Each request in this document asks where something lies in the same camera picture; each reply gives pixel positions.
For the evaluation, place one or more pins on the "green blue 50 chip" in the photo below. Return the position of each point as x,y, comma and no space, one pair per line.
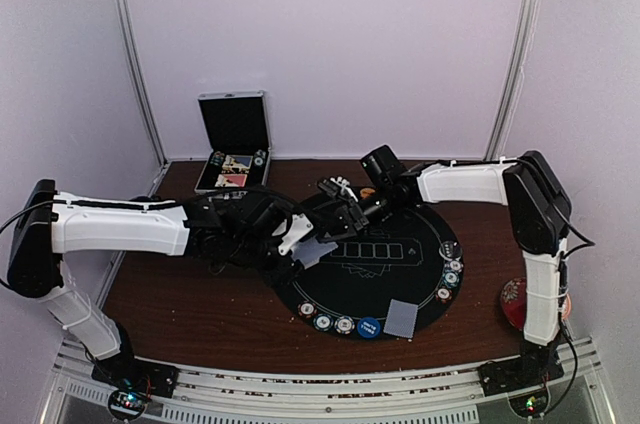
323,322
451,279

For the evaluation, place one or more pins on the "red card deck in case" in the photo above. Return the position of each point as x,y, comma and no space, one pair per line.
231,180

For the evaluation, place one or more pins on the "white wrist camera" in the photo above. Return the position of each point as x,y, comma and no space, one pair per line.
291,233
337,188

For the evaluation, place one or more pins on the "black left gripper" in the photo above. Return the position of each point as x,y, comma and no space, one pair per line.
284,274

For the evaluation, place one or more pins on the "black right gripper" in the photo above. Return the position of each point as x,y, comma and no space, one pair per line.
353,218

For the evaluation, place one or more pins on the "metal frame post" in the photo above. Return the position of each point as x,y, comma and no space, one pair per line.
514,79
138,82

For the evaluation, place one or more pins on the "front aluminium rail base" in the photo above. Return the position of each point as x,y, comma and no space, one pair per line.
452,394

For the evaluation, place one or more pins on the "face-down cards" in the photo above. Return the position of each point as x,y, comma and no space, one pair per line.
401,319

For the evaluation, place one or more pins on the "green chip stack in case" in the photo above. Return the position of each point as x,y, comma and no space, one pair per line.
259,158

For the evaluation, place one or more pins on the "blue card deck in case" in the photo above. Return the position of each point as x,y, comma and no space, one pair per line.
237,162

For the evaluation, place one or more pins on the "round black poker mat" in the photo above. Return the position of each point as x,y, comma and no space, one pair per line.
397,258

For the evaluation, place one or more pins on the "right metal frame post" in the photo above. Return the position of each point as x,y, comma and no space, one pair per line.
514,79

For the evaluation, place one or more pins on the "mixed chip stack in case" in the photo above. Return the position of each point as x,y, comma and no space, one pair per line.
217,159

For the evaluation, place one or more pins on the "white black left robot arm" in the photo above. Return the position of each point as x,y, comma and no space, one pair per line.
256,228

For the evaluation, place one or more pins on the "left metal frame post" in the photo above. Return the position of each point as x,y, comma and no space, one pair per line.
138,82

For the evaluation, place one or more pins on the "brown 100 chip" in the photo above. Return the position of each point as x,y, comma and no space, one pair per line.
443,295
307,310

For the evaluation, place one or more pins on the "red floral plate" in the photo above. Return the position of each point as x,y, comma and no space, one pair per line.
513,302

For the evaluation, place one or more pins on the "blue small blind button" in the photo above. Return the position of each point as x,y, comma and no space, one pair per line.
368,328

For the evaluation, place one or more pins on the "grey playing card deck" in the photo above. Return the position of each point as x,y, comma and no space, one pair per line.
310,252

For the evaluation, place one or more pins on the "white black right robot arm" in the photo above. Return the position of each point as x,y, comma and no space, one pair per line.
538,205

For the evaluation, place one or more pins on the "orange big blind button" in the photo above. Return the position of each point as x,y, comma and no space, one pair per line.
365,192

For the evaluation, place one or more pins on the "blue white 10 chip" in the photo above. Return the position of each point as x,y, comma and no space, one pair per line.
454,266
344,325

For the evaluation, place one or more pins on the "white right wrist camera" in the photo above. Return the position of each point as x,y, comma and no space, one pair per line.
337,188

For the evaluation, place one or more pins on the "black white dealer button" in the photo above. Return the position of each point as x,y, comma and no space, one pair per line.
450,251

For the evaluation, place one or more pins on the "aluminium poker case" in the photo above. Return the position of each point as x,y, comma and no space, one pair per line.
235,123

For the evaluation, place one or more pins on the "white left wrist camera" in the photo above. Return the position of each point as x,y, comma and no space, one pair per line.
291,233

